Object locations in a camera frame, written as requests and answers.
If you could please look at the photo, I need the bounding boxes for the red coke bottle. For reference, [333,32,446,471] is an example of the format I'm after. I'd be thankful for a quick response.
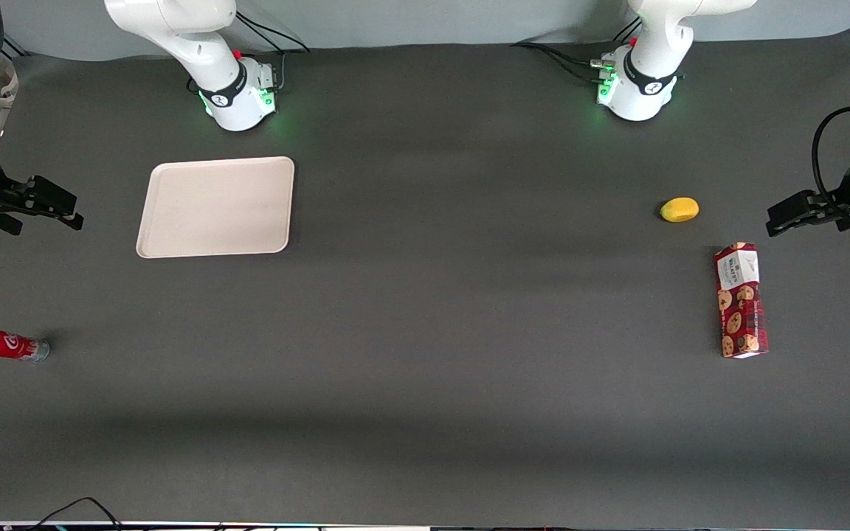
[0,328,51,362]

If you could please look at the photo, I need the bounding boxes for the black right arm base cables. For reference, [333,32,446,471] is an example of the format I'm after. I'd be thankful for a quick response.
[187,11,312,94]

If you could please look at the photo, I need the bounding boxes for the black left arm base cables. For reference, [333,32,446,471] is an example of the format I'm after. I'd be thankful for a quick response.
[510,15,643,86]

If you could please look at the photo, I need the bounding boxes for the beige plastic tray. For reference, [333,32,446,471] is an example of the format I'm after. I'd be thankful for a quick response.
[136,156,296,260]

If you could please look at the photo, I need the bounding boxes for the black arm base cables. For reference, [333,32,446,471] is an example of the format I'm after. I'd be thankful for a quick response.
[187,11,312,94]
[510,15,643,86]

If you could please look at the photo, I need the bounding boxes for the red cookie box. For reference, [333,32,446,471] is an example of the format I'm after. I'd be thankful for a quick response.
[713,242,770,359]

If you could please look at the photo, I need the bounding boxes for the yellow lemon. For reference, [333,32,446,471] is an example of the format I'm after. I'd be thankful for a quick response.
[660,197,700,223]

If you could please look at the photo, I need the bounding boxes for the thin black table-edge cable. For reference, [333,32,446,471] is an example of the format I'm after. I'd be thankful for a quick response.
[30,496,123,530]

